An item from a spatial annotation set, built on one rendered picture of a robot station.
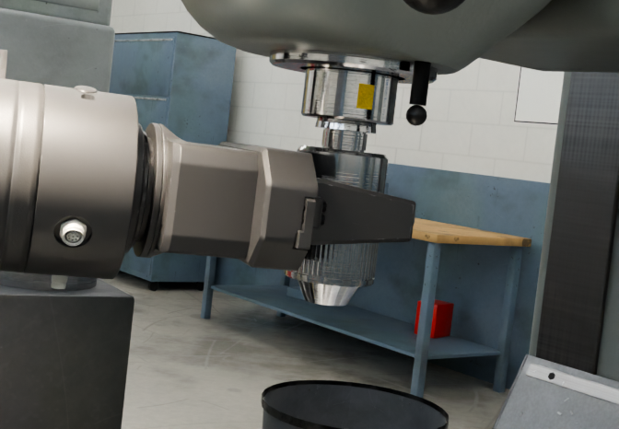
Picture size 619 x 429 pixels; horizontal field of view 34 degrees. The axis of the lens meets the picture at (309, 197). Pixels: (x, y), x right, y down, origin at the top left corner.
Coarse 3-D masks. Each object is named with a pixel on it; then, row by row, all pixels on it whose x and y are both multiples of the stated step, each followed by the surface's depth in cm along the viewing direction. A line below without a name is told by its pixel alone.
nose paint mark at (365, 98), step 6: (360, 84) 49; (366, 84) 49; (360, 90) 49; (366, 90) 49; (372, 90) 49; (360, 96) 49; (366, 96) 49; (372, 96) 49; (360, 102) 49; (366, 102) 49; (372, 102) 49; (360, 108) 49; (366, 108) 49
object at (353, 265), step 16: (320, 176) 49; (336, 176) 49; (352, 176) 49; (368, 176) 49; (384, 176) 50; (384, 192) 51; (320, 256) 49; (336, 256) 49; (352, 256) 49; (368, 256) 50; (288, 272) 50; (304, 272) 50; (320, 272) 49; (336, 272) 49; (352, 272) 50; (368, 272) 50
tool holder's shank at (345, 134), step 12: (324, 120) 50; (336, 120) 50; (348, 120) 50; (324, 132) 51; (336, 132) 50; (348, 132) 50; (360, 132) 50; (372, 132) 50; (324, 144) 51; (336, 144) 50; (348, 144) 50; (360, 144) 50
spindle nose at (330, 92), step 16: (320, 80) 49; (336, 80) 49; (352, 80) 49; (368, 80) 49; (384, 80) 49; (304, 96) 50; (320, 96) 49; (336, 96) 49; (352, 96) 49; (384, 96) 49; (304, 112) 50; (320, 112) 49; (336, 112) 49; (352, 112) 49; (368, 112) 49; (384, 112) 50
